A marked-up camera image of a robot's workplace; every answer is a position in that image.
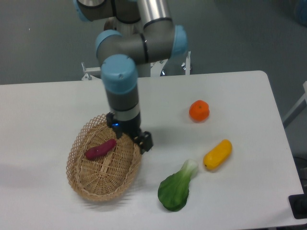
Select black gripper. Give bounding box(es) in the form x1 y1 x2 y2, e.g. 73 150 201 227
106 112 154 154

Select purple sweet potato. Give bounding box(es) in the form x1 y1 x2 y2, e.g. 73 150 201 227
85 138 117 160

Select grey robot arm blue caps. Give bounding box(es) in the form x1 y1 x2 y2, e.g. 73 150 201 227
74 0 188 153

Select woven wicker basket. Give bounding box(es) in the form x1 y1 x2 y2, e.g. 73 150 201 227
66 114 142 202

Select green bok choy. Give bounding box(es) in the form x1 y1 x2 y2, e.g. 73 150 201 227
157 159 199 212

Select orange tangerine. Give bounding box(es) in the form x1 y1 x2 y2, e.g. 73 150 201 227
189 100 210 122

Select yellow mango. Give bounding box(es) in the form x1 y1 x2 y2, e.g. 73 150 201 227
203 139 233 171

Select black device at table edge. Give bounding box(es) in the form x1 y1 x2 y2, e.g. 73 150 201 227
288 194 307 219

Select white metal mounting frame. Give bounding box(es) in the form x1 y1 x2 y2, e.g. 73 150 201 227
81 50 193 81

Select white frame at right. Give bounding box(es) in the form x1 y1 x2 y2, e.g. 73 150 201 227
282 81 307 128

